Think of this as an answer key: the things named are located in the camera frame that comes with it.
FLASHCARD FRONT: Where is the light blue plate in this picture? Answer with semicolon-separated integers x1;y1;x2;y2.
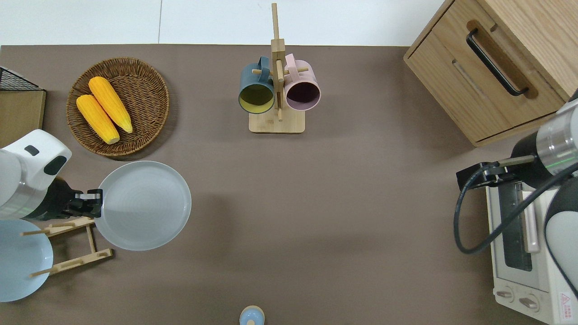
0;219;54;302

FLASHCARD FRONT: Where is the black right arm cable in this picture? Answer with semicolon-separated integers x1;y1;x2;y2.
453;162;578;256

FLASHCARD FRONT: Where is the gray ceramic plate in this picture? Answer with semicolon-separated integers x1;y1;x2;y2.
94;161;192;251

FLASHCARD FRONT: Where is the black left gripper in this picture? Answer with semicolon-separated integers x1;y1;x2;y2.
40;177;104;222

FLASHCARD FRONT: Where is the blue dome call bell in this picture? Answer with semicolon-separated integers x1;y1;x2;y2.
239;305;266;325

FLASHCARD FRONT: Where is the wooden mug tree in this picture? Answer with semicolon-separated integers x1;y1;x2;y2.
249;2;310;134

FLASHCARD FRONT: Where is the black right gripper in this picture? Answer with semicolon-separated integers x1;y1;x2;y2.
456;135;557;191

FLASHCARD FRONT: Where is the pink mug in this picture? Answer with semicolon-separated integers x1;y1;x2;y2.
283;53;322;112

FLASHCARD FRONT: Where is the round wicker basket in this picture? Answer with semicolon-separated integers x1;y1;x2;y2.
66;57;170;158

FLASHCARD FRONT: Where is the wooden plate rack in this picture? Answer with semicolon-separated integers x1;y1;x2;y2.
20;216;114;278

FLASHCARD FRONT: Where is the yellow corn cob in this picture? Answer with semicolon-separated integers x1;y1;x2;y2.
75;94;121;145
88;76;134;134

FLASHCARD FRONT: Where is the white toaster oven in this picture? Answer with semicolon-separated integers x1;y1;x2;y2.
485;180;578;325

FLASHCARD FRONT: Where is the black cabinet handle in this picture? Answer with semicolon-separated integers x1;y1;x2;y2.
466;28;529;97

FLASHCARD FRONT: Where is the wooden cabinet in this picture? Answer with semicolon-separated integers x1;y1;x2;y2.
403;0;578;148

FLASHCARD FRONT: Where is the black wire basket shelf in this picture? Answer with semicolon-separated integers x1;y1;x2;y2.
0;66;42;91

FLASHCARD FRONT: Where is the dark blue mug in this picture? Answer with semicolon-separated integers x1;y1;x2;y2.
238;56;275;115

